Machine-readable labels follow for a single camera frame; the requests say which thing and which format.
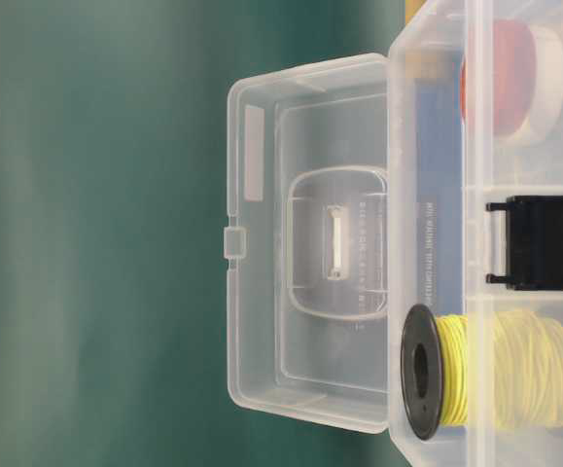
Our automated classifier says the clear plastic tool box lid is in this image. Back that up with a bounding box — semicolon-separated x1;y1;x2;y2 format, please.
224;54;389;433

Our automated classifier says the yellow wire spool black flange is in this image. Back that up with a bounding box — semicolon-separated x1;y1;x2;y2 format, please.
400;304;563;440

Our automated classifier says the red tape roll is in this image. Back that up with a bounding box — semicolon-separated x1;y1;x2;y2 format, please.
459;18;540;138

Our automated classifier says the black box latch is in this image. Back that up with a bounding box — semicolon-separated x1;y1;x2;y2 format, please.
486;196;563;291

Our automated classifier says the clear plastic tool box base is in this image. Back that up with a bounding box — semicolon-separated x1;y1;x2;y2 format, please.
388;1;563;466

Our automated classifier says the white tape roll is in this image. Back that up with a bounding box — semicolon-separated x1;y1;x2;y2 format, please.
509;25;563;146

